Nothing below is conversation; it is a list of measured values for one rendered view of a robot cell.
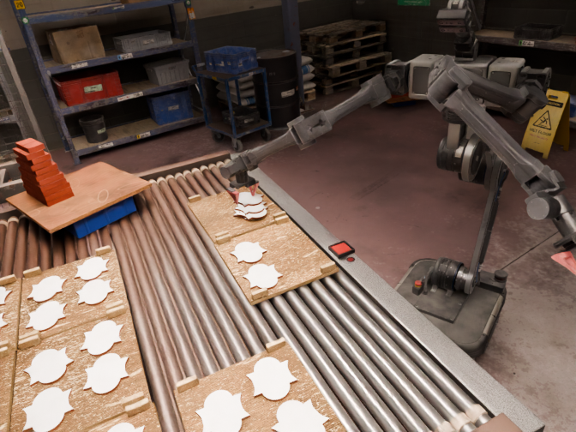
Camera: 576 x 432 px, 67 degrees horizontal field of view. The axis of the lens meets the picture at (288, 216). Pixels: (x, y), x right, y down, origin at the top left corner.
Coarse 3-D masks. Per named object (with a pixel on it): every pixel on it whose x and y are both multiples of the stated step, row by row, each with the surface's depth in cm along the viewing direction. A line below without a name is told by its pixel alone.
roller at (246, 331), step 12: (168, 192) 229; (180, 216) 206; (192, 228) 197; (192, 240) 188; (204, 252) 179; (204, 264) 173; (216, 276) 165; (216, 288) 161; (228, 288) 159; (228, 300) 153; (240, 312) 147; (240, 324) 142; (252, 336) 137; (252, 348) 134
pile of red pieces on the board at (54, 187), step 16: (16, 144) 195; (32, 144) 192; (16, 160) 200; (32, 160) 190; (48, 160) 195; (32, 176) 195; (48, 176) 196; (32, 192) 207; (48, 192) 198; (64, 192) 203
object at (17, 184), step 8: (0, 168) 254; (8, 168) 256; (16, 168) 258; (0, 176) 246; (8, 176) 255; (16, 176) 259; (0, 184) 231; (8, 184) 230; (16, 184) 231; (0, 192) 229; (8, 192) 231; (16, 192) 232; (0, 200) 231
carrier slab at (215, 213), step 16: (224, 192) 220; (240, 192) 218; (256, 192) 216; (192, 208) 208; (208, 208) 207; (224, 208) 205; (272, 208) 201; (208, 224) 195; (224, 224) 193; (240, 224) 192; (256, 224) 191; (272, 224) 191
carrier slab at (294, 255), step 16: (288, 224) 189; (240, 240) 181; (256, 240) 180; (272, 240) 179; (288, 240) 178; (304, 240) 177; (224, 256) 172; (272, 256) 169; (288, 256) 168; (304, 256) 168; (320, 256) 167; (240, 272) 163; (288, 272) 160; (304, 272) 160; (320, 272) 159; (336, 272) 160; (240, 288) 157; (256, 288) 154; (288, 288) 153
